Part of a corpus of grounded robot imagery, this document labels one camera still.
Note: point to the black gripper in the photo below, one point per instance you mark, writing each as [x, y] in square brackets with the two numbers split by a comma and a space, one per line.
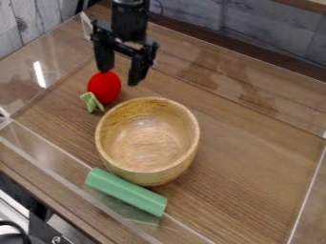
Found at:
[108, 43]

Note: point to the red plush fruit green leaf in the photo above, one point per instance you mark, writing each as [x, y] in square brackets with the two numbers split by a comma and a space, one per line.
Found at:
[103, 90]

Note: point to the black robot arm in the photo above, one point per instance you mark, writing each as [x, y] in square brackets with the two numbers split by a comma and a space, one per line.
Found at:
[124, 35]

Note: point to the wooden bowl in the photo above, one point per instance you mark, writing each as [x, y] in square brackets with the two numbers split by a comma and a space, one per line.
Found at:
[147, 140]

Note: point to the green rectangular block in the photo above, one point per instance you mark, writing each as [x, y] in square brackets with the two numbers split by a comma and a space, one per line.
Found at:
[127, 192]

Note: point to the clear acrylic corner bracket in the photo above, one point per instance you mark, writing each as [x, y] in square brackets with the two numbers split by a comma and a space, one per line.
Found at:
[87, 25]

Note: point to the clear acrylic tray enclosure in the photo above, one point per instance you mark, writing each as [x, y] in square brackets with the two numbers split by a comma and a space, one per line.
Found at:
[255, 188]

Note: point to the black metal mount bracket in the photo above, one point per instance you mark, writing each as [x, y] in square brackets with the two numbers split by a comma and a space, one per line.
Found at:
[41, 233]

